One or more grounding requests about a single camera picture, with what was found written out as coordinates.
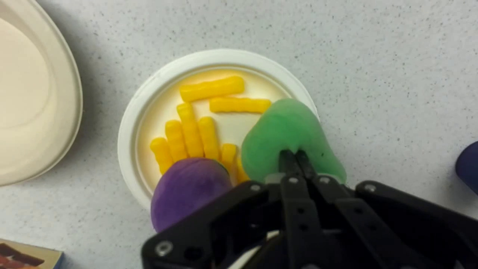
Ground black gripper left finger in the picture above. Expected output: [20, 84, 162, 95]
[280, 150, 322, 269]

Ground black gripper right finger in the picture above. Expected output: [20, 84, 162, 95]
[295, 152, 434, 269]

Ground green toy pear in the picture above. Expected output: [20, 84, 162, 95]
[243, 99, 347, 183]

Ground dark blue cup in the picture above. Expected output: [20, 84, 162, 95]
[456, 143, 478, 195]

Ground purple toy ball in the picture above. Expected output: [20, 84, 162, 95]
[152, 159, 232, 232]

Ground yellow toy fries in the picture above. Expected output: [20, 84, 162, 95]
[150, 77, 273, 185]

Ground white plate with fries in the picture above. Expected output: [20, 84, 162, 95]
[117, 50, 317, 210]

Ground play food set box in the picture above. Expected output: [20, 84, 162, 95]
[0, 240, 65, 269]

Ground beige bowl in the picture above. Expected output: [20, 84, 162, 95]
[0, 0, 84, 186]

